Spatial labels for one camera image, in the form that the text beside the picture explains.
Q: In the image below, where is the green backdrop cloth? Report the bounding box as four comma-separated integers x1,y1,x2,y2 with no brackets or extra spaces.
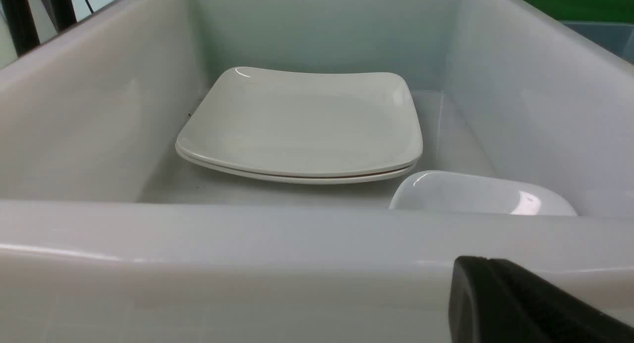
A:
524,0,634,23

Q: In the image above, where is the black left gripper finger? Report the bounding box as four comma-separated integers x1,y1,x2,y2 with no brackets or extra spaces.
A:
448,256,634,343

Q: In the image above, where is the large translucent white bin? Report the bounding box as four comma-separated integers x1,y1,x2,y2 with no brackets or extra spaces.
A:
1,0,633,343

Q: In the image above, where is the white square plate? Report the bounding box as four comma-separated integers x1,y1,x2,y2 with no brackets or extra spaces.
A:
175,66,424,178
174,145,417,185

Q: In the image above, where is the white square plate top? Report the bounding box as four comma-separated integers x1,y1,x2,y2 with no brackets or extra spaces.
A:
175,66,424,178

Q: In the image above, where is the white square plate lower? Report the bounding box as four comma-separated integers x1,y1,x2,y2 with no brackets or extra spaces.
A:
174,145,417,185

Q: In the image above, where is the small white square bowl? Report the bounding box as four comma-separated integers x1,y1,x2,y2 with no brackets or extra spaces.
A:
389,171,578,216

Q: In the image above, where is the teal plastic bin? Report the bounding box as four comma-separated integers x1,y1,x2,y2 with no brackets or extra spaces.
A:
561,21,634,64

